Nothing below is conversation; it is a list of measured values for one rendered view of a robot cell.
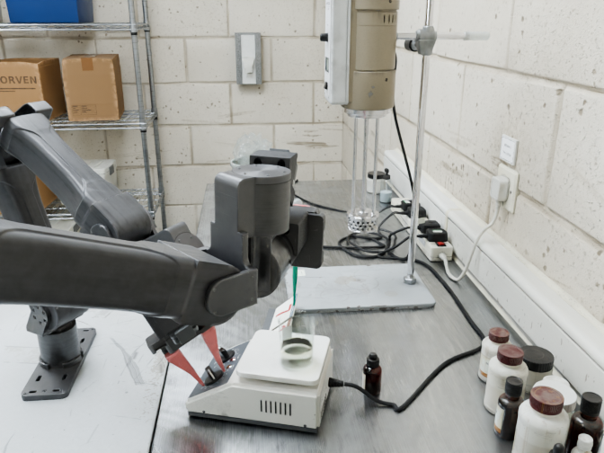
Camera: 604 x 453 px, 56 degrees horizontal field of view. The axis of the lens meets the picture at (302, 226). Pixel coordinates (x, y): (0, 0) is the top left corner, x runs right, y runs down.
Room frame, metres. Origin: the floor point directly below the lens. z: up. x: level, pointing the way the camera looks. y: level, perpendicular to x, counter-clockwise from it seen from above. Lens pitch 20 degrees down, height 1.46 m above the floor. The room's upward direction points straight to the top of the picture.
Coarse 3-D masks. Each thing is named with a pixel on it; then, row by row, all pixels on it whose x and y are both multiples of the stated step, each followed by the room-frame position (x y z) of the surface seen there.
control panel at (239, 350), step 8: (240, 344) 0.80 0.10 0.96; (240, 352) 0.76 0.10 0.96; (232, 360) 0.75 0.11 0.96; (216, 368) 0.75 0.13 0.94; (232, 368) 0.72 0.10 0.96; (208, 376) 0.74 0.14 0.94; (224, 376) 0.71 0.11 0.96; (216, 384) 0.69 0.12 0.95; (224, 384) 0.68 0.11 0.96; (192, 392) 0.71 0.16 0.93; (200, 392) 0.69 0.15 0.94
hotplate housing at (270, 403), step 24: (240, 384) 0.67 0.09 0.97; (264, 384) 0.67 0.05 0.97; (288, 384) 0.67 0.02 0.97; (336, 384) 0.73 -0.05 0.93; (192, 408) 0.68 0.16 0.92; (216, 408) 0.68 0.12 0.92; (240, 408) 0.67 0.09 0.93; (264, 408) 0.66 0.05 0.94; (288, 408) 0.66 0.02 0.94; (312, 408) 0.65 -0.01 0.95
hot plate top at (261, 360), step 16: (256, 336) 0.77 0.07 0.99; (272, 336) 0.77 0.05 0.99; (320, 336) 0.77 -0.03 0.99; (256, 352) 0.72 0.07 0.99; (272, 352) 0.72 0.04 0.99; (320, 352) 0.72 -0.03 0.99; (240, 368) 0.69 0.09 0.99; (256, 368) 0.69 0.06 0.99; (272, 368) 0.69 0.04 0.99; (320, 368) 0.69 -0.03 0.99; (304, 384) 0.66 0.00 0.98
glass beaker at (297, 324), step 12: (288, 312) 0.72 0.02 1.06; (300, 312) 0.72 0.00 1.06; (288, 324) 0.72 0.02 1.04; (300, 324) 0.72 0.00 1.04; (312, 324) 0.71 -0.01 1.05; (288, 336) 0.68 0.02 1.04; (300, 336) 0.68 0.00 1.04; (312, 336) 0.69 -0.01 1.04; (288, 348) 0.68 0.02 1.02; (300, 348) 0.68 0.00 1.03; (312, 348) 0.69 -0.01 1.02; (288, 360) 0.68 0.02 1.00; (300, 360) 0.68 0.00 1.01; (312, 360) 0.69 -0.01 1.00
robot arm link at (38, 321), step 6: (36, 306) 0.78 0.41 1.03; (42, 306) 0.78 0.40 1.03; (36, 312) 0.79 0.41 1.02; (42, 312) 0.78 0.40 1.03; (48, 312) 0.78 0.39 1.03; (30, 318) 0.79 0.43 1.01; (36, 318) 0.79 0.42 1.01; (42, 318) 0.78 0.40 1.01; (48, 318) 0.78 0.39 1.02; (30, 324) 0.80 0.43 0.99; (36, 324) 0.79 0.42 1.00; (42, 324) 0.78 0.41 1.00; (48, 324) 0.78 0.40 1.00; (30, 330) 0.80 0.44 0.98; (36, 330) 0.79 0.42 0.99; (42, 330) 0.78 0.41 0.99; (54, 330) 0.80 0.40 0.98; (42, 336) 0.78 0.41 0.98
